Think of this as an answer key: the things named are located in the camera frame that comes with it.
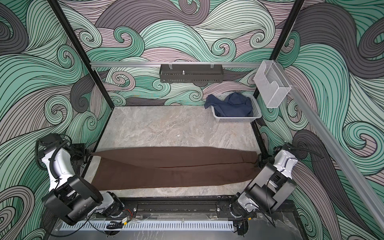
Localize clear plastic wall bin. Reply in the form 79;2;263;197
254;61;292;109

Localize black perforated wall tray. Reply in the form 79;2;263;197
159;65;224;84

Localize navy blue trousers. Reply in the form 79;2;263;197
204;93;253;117

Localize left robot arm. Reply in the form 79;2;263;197
35;134;124;226

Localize white plastic laundry basket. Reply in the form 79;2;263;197
211;93;262;123

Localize aluminium rail wall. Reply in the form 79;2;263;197
273;62;384;230
90;61;261;69

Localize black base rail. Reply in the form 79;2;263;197
56;196;298;220

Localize aluminium rail right wall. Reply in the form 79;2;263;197
273;62;384;230

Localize white slotted cable duct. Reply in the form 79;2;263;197
58;220;235;232

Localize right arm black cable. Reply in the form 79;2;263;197
281;143;325;160

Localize aluminium rail back wall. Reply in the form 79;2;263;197
90;61;261;69

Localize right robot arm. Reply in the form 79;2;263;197
230;143;298;218

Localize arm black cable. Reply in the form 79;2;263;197
34;134;74;181
281;143;325;160

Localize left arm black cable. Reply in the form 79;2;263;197
34;134;74;181

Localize brown trousers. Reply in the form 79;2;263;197
92;147;261;191

